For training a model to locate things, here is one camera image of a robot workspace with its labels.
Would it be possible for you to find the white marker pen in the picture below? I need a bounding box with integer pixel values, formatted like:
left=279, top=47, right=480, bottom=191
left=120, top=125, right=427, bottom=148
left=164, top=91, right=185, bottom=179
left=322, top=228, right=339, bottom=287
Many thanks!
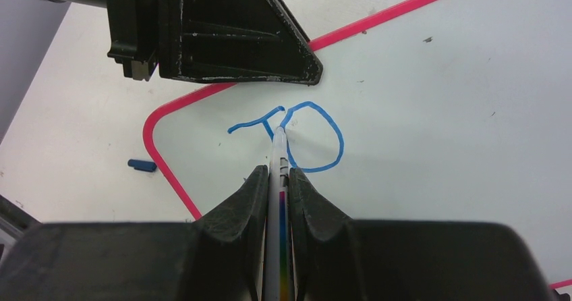
left=262, top=126, right=295, bottom=300

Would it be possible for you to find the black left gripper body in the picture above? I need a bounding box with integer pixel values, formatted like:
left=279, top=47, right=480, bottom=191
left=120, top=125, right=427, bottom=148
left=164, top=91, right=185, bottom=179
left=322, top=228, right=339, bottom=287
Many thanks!
left=45, top=0, right=159, bottom=81

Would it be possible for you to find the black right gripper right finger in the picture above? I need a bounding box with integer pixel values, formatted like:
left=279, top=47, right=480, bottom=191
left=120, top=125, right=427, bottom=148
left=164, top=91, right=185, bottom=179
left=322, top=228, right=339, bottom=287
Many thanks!
left=289, top=168, right=556, bottom=300

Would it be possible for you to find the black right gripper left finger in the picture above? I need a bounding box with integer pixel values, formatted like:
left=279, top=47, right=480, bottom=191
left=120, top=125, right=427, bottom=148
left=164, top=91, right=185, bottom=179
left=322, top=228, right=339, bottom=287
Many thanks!
left=1, top=165, right=269, bottom=300

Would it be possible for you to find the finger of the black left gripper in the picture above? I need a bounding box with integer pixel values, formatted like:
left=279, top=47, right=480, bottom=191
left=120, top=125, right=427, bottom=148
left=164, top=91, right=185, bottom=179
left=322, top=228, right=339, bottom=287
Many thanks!
left=158, top=0, right=323, bottom=86

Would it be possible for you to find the blue marker cap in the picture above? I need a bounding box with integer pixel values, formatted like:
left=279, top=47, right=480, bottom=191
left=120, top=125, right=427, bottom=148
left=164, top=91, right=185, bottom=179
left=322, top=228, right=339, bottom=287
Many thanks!
left=127, top=159, right=157, bottom=173

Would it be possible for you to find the pink framed whiteboard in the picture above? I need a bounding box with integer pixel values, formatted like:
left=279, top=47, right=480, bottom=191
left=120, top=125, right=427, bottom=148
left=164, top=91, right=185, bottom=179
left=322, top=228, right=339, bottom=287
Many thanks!
left=143, top=0, right=571, bottom=289

